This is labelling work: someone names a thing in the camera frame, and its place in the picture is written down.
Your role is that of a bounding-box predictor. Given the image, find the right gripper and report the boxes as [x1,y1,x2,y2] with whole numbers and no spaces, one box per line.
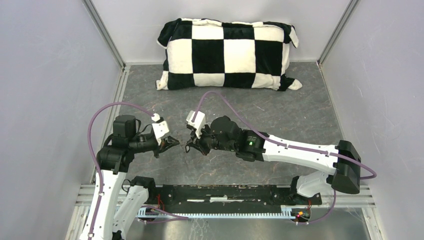
[187,122,237,157]

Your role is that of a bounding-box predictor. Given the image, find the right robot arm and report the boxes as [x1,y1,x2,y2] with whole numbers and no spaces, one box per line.
[186,112,361,204]

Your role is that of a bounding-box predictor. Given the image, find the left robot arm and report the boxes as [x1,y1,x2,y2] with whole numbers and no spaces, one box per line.
[79,113,179,240]

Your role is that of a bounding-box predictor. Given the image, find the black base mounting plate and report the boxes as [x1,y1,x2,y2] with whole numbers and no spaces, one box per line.
[142,184,323,215]

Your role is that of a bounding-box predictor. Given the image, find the black and white checkered pillow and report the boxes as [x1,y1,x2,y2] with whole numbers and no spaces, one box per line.
[155,18,303,91]

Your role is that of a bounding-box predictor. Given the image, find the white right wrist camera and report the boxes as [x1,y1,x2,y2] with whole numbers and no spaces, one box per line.
[186,110,206,139]

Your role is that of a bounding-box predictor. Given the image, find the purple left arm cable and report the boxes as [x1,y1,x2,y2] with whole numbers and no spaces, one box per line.
[86,101,155,240]

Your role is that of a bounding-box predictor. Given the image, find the white slotted cable duct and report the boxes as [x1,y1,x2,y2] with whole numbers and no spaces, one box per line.
[136,207,295,220]

